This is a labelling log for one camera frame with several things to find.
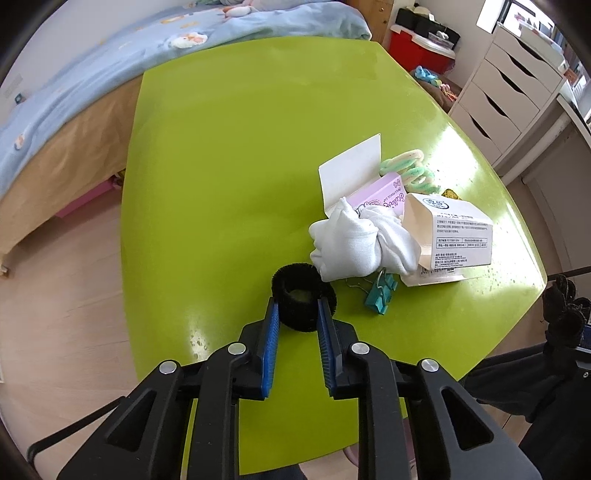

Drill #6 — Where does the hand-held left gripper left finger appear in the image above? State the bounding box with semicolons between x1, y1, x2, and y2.
58;298;281;480

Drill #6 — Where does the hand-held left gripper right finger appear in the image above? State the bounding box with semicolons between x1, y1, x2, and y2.
317;299;541;480

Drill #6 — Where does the black fuzzy ring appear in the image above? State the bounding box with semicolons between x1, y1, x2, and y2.
271;264;338;333

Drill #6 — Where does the white cloth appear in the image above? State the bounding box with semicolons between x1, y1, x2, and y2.
308;196;422;282

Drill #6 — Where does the white paper carton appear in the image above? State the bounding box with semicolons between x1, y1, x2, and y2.
399;193;494;288

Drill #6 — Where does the pink box with white flap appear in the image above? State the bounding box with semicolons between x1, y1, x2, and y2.
318;134;409;220

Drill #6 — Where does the pastel fuzzy hair tie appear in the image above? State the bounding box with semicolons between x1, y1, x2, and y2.
379;148;439;197

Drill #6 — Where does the person's right hand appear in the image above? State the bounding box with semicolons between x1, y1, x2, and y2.
542;274;591;347

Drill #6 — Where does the green low table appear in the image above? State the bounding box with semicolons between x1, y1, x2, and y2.
121;37;548;476

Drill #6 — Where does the brown pet bed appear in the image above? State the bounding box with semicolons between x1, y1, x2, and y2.
411;65;462;112

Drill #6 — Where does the blue green soft toy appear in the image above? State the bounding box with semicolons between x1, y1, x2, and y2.
412;66;444;86

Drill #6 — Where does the white drawer unit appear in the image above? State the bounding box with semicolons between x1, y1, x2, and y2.
448;23;568;169

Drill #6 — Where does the red storage box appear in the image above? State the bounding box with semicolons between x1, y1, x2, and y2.
388;24;455;75

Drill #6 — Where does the bed with blue blanket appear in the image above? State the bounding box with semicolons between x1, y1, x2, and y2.
0;0;372;195

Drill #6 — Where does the black storage box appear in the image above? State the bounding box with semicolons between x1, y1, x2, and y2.
397;7;460;51

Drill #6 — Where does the row of books and papers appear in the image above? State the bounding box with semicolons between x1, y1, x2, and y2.
501;0;571;70

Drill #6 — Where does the black chair frame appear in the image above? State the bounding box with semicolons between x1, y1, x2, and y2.
27;406;114;464

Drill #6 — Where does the wooden bed frame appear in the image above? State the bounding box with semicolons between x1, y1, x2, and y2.
0;74;144;278

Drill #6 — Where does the wooden bed post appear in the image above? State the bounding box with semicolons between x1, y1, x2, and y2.
351;0;398;44

